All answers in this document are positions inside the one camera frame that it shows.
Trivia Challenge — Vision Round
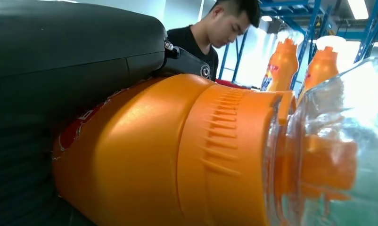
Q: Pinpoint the person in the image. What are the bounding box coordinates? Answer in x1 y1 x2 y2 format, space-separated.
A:
166 0 262 82

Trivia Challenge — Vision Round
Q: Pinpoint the blue steel rack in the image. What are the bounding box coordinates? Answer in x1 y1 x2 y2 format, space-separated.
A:
218 29 249 83
259 0 378 94

